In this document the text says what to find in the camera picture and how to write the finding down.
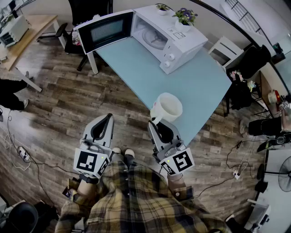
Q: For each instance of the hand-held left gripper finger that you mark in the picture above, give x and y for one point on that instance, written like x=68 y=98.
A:
x=89 y=130
x=110 y=134

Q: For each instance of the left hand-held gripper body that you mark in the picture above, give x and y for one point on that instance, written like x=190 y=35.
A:
x=86 y=160

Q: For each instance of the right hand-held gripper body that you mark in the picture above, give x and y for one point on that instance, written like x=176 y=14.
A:
x=179 y=161

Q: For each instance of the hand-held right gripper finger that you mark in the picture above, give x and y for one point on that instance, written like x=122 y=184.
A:
x=175 y=134
x=153 y=136

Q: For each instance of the white cup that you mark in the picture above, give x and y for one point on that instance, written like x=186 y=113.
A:
x=169 y=109

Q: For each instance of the white microwave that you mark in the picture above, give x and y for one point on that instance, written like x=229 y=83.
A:
x=182 y=45

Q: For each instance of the person's right forearm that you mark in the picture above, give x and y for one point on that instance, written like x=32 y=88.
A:
x=177 y=184

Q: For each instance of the person's left shoe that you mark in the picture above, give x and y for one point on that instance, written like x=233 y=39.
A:
x=116 y=150

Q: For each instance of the person's shoe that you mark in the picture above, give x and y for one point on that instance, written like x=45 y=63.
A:
x=129 y=153
x=116 y=150

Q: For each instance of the black wristband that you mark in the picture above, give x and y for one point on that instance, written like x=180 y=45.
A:
x=89 y=179

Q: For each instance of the person's right shoe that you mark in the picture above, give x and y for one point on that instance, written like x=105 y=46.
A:
x=129 y=153

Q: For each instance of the person's grey trousers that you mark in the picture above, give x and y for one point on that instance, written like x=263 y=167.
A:
x=127 y=159

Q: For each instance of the brown box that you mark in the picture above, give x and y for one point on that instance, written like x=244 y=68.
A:
x=69 y=188

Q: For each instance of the yellow plaid shirt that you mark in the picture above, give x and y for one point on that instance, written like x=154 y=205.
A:
x=136 y=200

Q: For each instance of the small white power adapter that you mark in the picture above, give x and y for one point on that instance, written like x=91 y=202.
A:
x=237 y=175

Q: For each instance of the white power strip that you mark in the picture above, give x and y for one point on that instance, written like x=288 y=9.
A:
x=23 y=154

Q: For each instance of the white table leg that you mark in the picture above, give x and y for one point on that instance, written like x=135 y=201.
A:
x=92 y=62

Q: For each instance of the black round bin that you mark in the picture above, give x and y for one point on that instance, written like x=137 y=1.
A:
x=21 y=217

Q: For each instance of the white heater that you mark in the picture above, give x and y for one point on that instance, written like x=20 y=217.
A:
x=259 y=214

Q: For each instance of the white stool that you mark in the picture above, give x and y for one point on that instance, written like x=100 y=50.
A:
x=225 y=49

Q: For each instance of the black chair with bag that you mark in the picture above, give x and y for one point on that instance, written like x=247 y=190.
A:
x=247 y=66

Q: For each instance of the red and white pot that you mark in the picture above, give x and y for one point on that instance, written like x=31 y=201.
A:
x=274 y=96

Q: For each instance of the black standing fan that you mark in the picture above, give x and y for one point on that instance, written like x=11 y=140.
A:
x=285 y=174

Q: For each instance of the wooden desk with white legs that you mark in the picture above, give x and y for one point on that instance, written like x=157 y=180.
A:
x=34 y=31

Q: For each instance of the purple flower plant white pot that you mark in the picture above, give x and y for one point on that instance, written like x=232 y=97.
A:
x=184 y=19

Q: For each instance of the black office chair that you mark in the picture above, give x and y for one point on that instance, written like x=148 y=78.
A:
x=86 y=11

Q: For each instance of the black curved railing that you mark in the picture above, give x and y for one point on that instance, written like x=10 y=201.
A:
x=250 y=39

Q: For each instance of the small green plant white pot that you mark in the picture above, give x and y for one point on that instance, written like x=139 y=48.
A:
x=162 y=9

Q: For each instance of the white toaster oven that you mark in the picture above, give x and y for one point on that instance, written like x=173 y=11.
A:
x=13 y=30

